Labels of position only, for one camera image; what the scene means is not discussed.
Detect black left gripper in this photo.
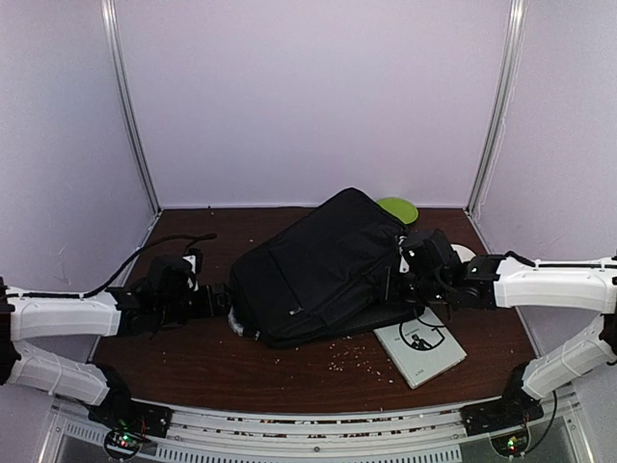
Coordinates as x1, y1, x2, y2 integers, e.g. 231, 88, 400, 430
157, 282, 236, 326

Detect black student backpack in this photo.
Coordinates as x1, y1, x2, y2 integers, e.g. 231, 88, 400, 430
228, 187, 423, 348

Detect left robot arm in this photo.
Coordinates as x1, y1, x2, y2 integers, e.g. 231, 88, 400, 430
1, 252, 231, 428

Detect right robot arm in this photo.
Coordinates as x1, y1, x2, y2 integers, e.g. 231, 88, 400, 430
397, 229, 616, 426

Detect grey reader book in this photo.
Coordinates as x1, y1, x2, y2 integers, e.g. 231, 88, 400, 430
373, 308, 467, 390

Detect white bowl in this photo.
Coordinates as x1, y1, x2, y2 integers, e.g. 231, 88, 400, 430
449, 244, 476, 263

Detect green plate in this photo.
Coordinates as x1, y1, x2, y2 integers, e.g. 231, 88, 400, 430
376, 197, 419, 226

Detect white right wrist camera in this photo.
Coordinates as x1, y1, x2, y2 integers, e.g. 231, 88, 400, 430
397, 235, 410, 274

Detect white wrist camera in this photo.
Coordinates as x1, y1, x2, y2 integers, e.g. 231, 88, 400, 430
397, 235, 410, 274
182, 248, 203, 291

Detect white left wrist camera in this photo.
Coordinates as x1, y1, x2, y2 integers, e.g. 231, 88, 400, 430
182, 248, 203, 291

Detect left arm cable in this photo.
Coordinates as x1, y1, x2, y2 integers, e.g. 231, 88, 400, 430
79, 233, 217, 299

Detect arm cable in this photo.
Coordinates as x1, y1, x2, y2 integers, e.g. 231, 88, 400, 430
79, 233, 217, 299
503, 249, 617, 269

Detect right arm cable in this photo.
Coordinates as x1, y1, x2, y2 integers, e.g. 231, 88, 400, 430
503, 249, 617, 269

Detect right aluminium frame post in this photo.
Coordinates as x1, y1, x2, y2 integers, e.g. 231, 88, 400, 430
467, 0, 528, 220

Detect aluminium frame post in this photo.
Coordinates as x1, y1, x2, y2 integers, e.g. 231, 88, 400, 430
467, 0, 528, 220
100, 0, 162, 215

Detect left aluminium frame post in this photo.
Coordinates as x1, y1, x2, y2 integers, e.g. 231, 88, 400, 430
100, 0, 162, 215

